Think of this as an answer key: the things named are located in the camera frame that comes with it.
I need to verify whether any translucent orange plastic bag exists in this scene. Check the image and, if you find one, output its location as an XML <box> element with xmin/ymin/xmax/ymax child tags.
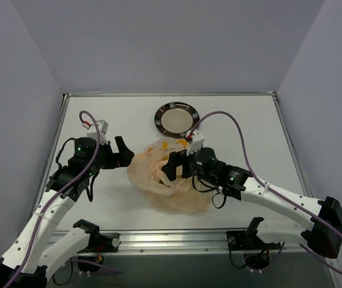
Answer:
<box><xmin>127</xmin><ymin>136</ymin><xmax>212</xmax><ymax>214</ymax></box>

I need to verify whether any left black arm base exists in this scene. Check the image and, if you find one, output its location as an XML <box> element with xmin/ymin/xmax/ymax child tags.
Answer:
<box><xmin>73</xmin><ymin>219</ymin><xmax>121</xmax><ymax>273</ymax></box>

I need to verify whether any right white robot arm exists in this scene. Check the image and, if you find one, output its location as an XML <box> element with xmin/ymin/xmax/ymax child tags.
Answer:
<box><xmin>161</xmin><ymin>147</ymin><xmax>342</xmax><ymax>259</ymax></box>

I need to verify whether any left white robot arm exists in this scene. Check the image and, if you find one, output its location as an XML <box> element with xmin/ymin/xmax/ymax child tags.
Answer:
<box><xmin>0</xmin><ymin>136</ymin><xmax>134</xmax><ymax>287</ymax></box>

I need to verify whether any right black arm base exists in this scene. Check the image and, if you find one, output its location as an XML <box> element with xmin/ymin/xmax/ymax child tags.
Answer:
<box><xmin>226</xmin><ymin>217</ymin><xmax>285</xmax><ymax>274</ymax></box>

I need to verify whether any brown rimmed ceramic plate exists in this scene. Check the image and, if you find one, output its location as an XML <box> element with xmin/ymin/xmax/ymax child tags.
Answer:
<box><xmin>154</xmin><ymin>102</ymin><xmax>200</xmax><ymax>139</ymax></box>

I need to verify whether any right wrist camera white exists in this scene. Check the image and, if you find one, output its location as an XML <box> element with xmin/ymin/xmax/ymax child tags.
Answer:
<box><xmin>184</xmin><ymin>130</ymin><xmax>205</xmax><ymax>156</ymax></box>

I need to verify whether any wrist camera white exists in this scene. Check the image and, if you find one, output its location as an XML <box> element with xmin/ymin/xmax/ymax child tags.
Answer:
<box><xmin>184</xmin><ymin>130</ymin><xmax>205</xmax><ymax>156</ymax></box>
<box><xmin>86</xmin><ymin>120</ymin><xmax>110</xmax><ymax>145</ymax></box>

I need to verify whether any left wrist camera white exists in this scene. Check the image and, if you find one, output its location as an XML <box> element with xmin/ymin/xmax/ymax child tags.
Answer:
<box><xmin>86</xmin><ymin>120</ymin><xmax>110</xmax><ymax>145</ymax></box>

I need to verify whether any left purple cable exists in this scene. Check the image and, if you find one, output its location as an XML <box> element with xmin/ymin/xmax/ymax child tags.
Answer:
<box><xmin>2</xmin><ymin>110</ymin><xmax>103</xmax><ymax>288</ymax></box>

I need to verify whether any purple cable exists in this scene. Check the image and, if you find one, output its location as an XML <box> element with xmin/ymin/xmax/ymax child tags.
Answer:
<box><xmin>188</xmin><ymin>110</ymin><xmax>342</xmax><ymax>277</ymax></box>
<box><xmin>2</xmin><ymin>110</ymin><xmax>103</xmax><ymax>288</ymax></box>

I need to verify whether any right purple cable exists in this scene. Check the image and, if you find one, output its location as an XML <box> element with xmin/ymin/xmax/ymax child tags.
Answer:
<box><xmin>188</xmin><ymin>110</ymin><xmax>342</xmax><ymax>277</ymax></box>

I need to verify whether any aluminium front rail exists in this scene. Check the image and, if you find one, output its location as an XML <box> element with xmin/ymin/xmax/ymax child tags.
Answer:
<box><xmin>50</xmin><ymin>230</ymin><xmax>310</xmax><ymax>256</ymax></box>

